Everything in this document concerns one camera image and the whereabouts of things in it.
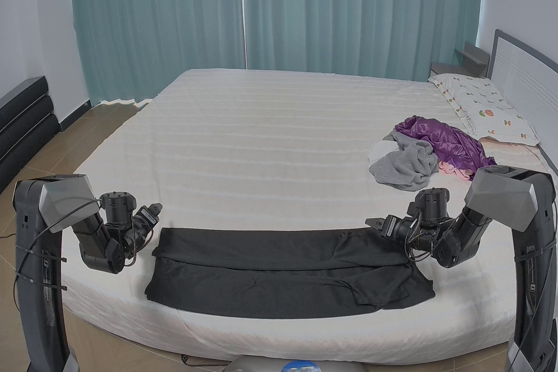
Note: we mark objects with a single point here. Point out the purple satin garment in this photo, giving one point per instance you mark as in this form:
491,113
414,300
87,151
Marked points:
453,141

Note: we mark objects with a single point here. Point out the black T-shirt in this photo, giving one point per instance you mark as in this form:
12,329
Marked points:
261,274

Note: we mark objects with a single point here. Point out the pink garment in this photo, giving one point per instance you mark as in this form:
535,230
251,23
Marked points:
453,170

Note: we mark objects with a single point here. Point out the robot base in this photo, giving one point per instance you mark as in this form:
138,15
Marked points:
292,365

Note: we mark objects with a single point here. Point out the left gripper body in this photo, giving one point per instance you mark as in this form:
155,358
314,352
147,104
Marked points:
139,230

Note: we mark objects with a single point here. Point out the white printed pillow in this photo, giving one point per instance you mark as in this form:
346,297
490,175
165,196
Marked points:
484,108

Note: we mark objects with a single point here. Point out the grey garment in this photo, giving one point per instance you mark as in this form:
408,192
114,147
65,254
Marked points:
409,167

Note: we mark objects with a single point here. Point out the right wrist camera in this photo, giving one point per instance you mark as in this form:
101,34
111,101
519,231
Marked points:
412,210

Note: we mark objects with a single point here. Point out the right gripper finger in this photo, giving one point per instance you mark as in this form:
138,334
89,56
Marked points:
375,223

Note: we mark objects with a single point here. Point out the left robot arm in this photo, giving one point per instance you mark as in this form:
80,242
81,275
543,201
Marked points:
43,274

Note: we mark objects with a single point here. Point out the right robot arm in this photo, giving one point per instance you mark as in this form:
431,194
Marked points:
501,200

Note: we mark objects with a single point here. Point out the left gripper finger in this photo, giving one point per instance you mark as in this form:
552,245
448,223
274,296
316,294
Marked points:
157,210

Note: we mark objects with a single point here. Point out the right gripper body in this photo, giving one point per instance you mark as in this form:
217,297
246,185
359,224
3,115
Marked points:
399,228

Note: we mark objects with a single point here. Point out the bed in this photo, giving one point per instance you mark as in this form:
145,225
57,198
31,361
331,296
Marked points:
270,135

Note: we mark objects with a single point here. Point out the grey bedside table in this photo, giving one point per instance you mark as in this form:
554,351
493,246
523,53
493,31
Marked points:
463,60

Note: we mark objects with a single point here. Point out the white garment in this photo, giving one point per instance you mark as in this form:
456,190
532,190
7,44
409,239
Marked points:
380,152

